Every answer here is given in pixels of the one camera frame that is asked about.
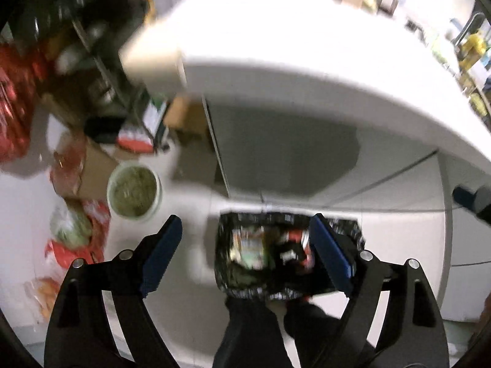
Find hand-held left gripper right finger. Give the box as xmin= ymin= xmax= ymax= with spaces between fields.
xmin=310 ymin=213 xmax=449 ymax=368

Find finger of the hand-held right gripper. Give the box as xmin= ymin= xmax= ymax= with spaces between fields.
xmin=453 ymin=185 xmax=491 ymax=226

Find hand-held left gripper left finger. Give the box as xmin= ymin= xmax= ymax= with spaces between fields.
xmin=44 ymin=215 xmax=183 ymax=368

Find trash bin with black bag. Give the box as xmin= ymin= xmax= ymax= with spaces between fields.
xmin=214 ymin=210 xmax=366 ymax=303

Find white bowl with green food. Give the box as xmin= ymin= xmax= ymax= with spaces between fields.
xmin=106 ymin=162 xmax=162 ymax=222

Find red printed plastic bag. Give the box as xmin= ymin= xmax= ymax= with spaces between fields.
xmin=45 ymin=199 xmax=112 ymax=273

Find bag of green vegetables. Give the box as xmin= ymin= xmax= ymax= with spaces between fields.
xmin=50 ymin=201 xmax=95 ymax=248

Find olive green cloth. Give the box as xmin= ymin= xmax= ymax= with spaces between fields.
xmin=470 ymin=92 xmax=491 ymax=117

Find white base cabinet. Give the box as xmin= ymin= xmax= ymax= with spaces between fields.
xmin=203 ymin=100 xmax=491 ymax=323

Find brown cardboard box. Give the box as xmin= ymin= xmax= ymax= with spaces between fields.
xmin=50 ymin=134 xmax=119 ymax=200

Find red and white box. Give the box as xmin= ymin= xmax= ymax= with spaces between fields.
xmin=117 ymin=125 xmax=154 ymax=153

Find person's black pants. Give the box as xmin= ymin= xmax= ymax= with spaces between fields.
xmin=212 ymin=297 xmax=346 ymax=368

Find orange plastic bag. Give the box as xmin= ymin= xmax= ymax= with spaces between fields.
xmin=24 ymin=276 xmax=62 ymax=324

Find yellow dish soap bottle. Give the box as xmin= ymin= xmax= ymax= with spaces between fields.
xmin=458 ymin=33 xmax=489 ymax=67

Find steel faucet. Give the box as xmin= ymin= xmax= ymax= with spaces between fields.
xmin=450 ymin=11 xmax=486 ymax=44

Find black metal shelf rack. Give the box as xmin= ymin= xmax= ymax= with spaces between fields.
xmin=8 ymin=0 xmax=154 ymax=123

